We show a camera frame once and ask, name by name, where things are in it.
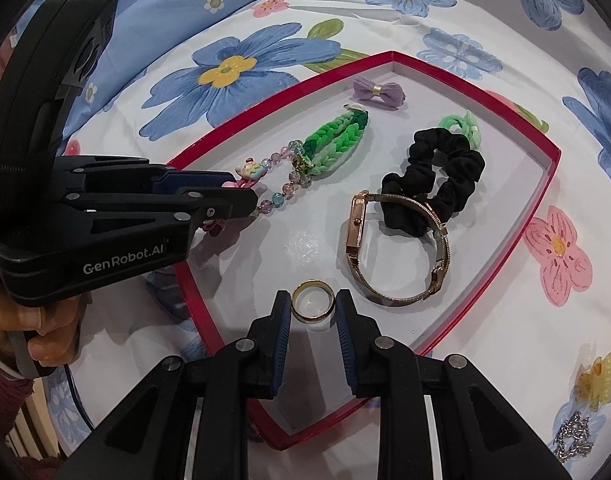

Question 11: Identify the dark red cloth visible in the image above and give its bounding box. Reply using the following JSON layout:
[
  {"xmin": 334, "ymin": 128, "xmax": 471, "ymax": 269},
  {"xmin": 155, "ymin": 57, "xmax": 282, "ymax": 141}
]
[{"xmin": 0, "ymin": 350, "xmax": 51, "ymax": 461}]

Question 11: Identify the green braided hair clip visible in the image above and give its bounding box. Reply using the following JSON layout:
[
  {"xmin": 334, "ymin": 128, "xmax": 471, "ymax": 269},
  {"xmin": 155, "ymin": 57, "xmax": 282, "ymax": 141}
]
[{"xmin": 291, "ymin": 102, "xmax": 371, "ymax": 181}]

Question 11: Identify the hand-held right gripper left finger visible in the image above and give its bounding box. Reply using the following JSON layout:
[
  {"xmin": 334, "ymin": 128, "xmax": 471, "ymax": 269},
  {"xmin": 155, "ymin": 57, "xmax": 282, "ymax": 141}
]
[{"xmin": 52, "ymin": 290, "xmax": 292, "ymax": 480}]

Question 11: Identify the person's left hand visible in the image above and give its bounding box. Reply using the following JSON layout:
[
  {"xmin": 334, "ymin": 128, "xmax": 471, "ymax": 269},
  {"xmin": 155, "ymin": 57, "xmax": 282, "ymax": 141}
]
[{"xmin": 0, "ymin": 280, "xmax": 86, "ymax": 378}]

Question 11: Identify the green coil hair tie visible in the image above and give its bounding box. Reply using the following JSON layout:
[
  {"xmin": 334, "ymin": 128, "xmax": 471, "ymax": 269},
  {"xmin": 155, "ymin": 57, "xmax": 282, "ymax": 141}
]
[{"xmin": 438, "ymin": 110, "xmax": 486, "ymax": 151}]

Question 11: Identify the red shallow tray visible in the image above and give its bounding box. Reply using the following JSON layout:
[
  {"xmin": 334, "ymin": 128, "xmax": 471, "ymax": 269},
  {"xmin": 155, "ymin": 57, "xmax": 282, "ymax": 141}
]
[{"xmin": 158, "ymin": 50, "xmax": 561, "ymax": 451}]

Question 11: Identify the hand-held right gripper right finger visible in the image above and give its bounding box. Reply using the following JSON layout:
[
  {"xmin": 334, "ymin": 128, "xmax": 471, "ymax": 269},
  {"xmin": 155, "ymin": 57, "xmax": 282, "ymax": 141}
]
[{"xmin": 335, "ymin": 288, "xmax": 571, "ymax": 480}]

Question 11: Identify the gold mesh-band watch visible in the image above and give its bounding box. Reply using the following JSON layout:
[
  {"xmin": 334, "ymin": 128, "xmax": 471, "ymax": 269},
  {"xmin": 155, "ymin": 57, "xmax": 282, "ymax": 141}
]
[{"xmin": 345, "ymin": 190, "xmax": 451, "ymax": 307}]

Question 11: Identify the black scrunchie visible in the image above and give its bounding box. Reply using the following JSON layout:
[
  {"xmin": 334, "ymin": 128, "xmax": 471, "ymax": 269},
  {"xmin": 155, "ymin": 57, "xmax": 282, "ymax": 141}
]
[{"xmin": 380, "ymin": 129, "xmax": 486, "ymax": 233}]

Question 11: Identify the light blue pillow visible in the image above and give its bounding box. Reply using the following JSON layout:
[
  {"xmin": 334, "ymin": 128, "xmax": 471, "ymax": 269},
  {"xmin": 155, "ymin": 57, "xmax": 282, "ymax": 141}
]
[{"xmin": 55, "ymin": 0, "xmax": 288, "ymax": 156}]

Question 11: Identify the pink cartoon hair clip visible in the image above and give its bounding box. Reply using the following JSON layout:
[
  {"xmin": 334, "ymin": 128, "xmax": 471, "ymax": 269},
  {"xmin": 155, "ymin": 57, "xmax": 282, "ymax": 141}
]
[{"xmin": 200, "ymin": 157, "xmax": 261, "ymax": 236}]

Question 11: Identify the purple bow hair clip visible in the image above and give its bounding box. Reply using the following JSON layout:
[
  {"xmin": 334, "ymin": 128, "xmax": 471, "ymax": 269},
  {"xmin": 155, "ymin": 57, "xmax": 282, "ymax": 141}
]
[{"xmin": 353, "ymin": 76, "xmax": 403, "ymax": 110}]

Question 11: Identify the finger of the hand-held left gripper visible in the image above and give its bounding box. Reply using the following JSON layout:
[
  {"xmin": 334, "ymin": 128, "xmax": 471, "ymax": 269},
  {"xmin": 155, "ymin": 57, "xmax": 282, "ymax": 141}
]
[
  {"xmin": 60, "ymin": 187, "xmax": 259, "ymax": 234},
  {"xmin": 55, "ymin": 156, "xmax": 237, "ymax": 196}
]

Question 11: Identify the gold ring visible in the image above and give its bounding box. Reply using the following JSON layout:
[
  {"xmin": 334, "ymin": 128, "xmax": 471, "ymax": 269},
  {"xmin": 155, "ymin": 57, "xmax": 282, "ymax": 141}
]
[{"xmin": 291, "ymin": 280, "xmax": 340, "ymax": 323}]

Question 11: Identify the silver chain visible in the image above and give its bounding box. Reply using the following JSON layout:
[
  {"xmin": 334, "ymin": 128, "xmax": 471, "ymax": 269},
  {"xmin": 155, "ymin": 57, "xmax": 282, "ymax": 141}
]
[{"xmin": 553, "ymin": 410, "xmax": 596, "ymax": 463}]

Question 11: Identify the yellow claw hair clip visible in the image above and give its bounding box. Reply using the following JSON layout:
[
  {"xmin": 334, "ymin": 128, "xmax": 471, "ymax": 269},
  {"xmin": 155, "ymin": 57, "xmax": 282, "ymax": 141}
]
[{"xmin": 574, "ymin": 352, "xmax": 611, "ymax": 411}]

